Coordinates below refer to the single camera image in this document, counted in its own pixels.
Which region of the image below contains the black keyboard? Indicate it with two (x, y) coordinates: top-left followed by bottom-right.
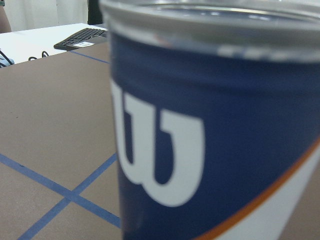
(53, 28), (108, 51)

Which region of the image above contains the clear tennis ball can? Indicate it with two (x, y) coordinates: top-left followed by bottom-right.
(99, 0), (320, 240)

